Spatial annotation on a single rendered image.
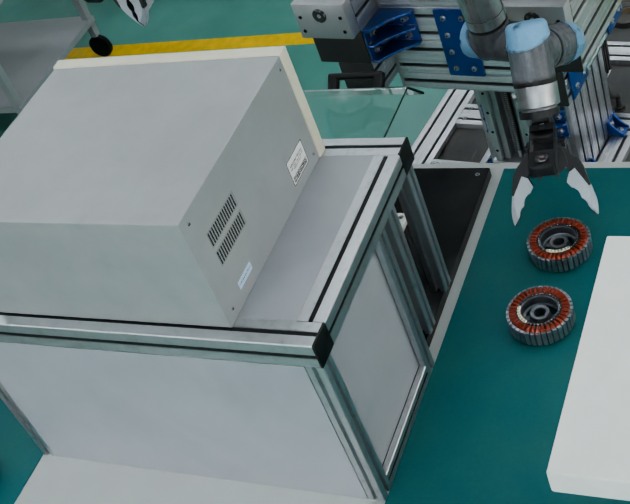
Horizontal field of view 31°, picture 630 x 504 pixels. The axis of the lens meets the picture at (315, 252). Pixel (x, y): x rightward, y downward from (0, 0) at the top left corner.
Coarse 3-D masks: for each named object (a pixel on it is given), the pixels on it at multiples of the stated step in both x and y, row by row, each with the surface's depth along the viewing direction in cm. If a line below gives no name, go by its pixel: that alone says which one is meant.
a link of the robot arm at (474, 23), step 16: (464, 0) 202; (480, 0) 201; (496, 0) 203; (464, 16) 206; (480, 16) 204; (496, 16) 205; (464, 32) 212; (480, 32) 207; (496, 32) 207; (464, 48) 213; (480, 48) 210; (496, 48) 208
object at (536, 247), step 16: (544, 224) 204; (560, 224) 203; (576, 224) 202; (528, 240) 203; (544, 240) 204; (560, 240) 203; (576, 240) 199; (544, 256) 199; (560, 256) 198; (576, 256) 197
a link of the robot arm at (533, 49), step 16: (512, 32) 195; (528, 32) 193; (544, 32) 194; (512, 48) 196; (528, 48) 194; (544, 48) 194; (560, 48) 198; (512, 64) 197; (528, 64) 195; (544, 64) 195; (512, 80) 199; (528, 80) 195; (544, 80) 195
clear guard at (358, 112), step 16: (320, 96) 206; (336, 96) 204; (352, 96) 203; (368, 96) 201; (384, 96) 199; (400, 96) 198; (320, 112) 202; (336, 112) 200; (352, 112) 199; (368, 112) 197; (384, 112) 196; (320, 128) 198; (336, 128) 197; (352, 128) 195; (368, 128) 194; (384, 128) 193
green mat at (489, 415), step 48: (576, 192) 213; (624, 192) 209; (480, 240) 212; (480, 288) 203; (576, 288) 196; (480, 336) 195; (576, 336) 188; (432, 384) 190; (480, 384) 187; (528, 384) 184; (432, 432) 183; (480, 432) 180; (528, 432) 177; (432, 480) 176; (480, 480) 174; (528, 480) 171
